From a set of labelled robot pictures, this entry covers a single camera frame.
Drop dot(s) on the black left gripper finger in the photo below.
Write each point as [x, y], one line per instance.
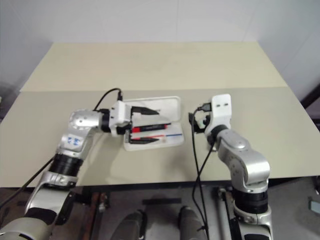
[142, 141]
[145, 110]

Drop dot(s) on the metal table frame strut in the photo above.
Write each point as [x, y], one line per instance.
[223, 205]
[97, 202]

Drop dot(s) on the red marker with black cap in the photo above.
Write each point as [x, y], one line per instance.
[138, 129]

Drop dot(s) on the dark grey rounded shape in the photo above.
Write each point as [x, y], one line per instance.
[132, 225]
[190, 222]

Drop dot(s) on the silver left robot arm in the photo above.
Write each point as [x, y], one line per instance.
[80, 122]

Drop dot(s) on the white pen with red stripe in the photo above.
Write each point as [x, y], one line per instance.
[155, 136]

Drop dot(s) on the teal flat object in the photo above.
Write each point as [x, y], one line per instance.
[314, 204]

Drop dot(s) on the white plastic pencil case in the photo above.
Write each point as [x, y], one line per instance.
[170, 105]

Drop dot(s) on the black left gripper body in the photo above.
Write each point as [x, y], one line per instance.
[124, 128]

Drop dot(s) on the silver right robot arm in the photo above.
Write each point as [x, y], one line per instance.
[250, 162]

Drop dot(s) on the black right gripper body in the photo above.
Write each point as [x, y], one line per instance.
[207, 121]

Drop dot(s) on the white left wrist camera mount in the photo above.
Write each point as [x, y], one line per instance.
[120, 112]

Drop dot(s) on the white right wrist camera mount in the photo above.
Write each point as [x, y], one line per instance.
[221, 112]

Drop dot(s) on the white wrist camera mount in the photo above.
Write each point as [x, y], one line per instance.
[221, 112]
[120, 112]

